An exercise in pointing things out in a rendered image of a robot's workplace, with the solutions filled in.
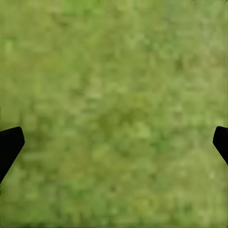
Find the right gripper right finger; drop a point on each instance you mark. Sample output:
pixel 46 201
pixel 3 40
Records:
pixel 220 141

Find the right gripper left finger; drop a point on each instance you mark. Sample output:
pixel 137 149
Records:
pixel 11 142

